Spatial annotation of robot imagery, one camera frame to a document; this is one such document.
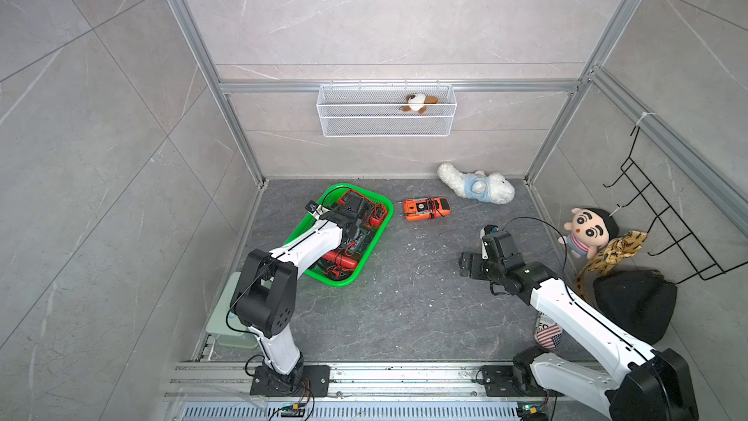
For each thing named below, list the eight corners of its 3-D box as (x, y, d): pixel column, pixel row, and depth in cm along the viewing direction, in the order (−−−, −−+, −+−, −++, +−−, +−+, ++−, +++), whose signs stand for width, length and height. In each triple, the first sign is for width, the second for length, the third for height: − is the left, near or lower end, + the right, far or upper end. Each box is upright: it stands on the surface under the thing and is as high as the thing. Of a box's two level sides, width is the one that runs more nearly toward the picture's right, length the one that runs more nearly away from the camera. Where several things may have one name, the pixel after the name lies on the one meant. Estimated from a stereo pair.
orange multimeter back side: (403, 221, 109) (404, 213, 105) (402, 205, 114) (403, 197, 110) (449, 221, 109) (452, 213, 105) (446, 205, 114) (449, 197, 110)
